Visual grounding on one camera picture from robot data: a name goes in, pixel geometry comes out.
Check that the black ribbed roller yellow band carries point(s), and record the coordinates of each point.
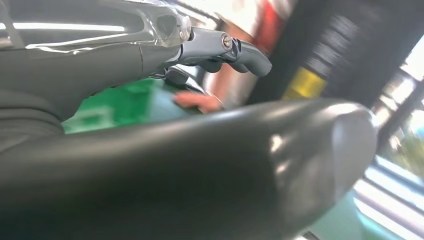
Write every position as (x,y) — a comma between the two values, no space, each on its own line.
(348,49)

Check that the green conveyor belt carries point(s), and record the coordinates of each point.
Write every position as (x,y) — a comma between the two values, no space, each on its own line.
(126,102)

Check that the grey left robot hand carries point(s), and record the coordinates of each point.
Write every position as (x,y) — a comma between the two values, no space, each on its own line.
(165,172)

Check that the ribbed grey left arm sleeve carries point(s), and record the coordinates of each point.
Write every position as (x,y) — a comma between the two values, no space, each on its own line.
(26,122)

